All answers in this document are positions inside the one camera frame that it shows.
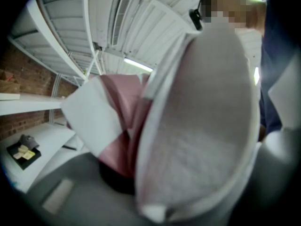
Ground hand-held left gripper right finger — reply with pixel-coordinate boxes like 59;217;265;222
244;126;301;221

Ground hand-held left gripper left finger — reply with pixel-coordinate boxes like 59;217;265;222
25;152;151;226

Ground pink and white clothes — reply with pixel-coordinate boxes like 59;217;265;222
60;73;156;181

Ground black tray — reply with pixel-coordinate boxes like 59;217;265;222
6;139;42;170

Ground yellow packets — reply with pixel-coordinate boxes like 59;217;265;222
13;144;36;160

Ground person's navy shirt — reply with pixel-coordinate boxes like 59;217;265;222
258;0;301;142

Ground ceiling tube light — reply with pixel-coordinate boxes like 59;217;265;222
123;57;154;73
253;66;261;85

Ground white shelf board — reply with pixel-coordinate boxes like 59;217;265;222
0;93;69;116

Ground brown cardboard box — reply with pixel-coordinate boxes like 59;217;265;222
0;69;21;94

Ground white metal rack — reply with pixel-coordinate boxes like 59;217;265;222
7;0;101;86

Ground person's head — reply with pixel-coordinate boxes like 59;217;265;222
201;0;268;32

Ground white air conditioner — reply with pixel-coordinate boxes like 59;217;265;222
88;0;132;48

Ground black head-worn camera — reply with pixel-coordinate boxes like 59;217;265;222
189;0;204;32

